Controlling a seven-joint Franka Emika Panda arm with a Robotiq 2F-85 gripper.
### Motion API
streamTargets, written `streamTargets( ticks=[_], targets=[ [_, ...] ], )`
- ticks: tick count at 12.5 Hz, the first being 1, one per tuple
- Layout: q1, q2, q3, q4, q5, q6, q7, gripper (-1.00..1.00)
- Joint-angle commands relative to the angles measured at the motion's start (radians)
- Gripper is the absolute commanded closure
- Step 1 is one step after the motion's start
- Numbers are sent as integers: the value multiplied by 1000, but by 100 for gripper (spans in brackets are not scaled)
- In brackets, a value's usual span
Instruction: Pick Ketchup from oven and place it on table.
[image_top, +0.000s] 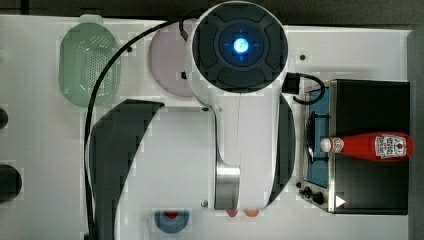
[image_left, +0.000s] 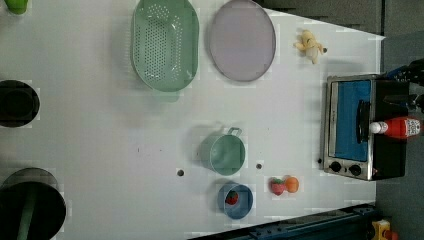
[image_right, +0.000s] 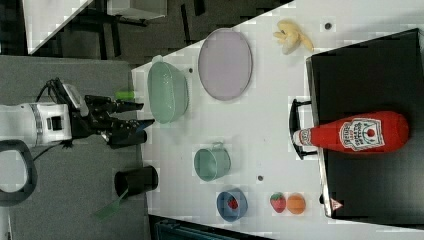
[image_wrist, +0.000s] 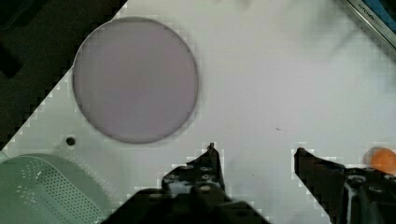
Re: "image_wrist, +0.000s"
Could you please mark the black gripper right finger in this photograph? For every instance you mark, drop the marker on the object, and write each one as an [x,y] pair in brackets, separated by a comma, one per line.
[348,195]

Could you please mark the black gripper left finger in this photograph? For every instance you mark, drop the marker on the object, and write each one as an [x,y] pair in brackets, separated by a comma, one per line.
[190,194]

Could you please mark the silver toaster oven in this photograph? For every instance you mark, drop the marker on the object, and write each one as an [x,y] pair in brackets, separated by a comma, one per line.
[379,15]

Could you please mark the orange toy fruit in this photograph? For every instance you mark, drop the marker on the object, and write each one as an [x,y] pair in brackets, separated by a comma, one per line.
[382,159]

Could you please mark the round purple plate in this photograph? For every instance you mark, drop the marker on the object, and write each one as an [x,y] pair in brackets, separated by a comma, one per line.
[135,80]

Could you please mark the green perforated colander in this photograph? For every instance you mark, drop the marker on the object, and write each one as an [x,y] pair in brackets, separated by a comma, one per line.
[45,189]

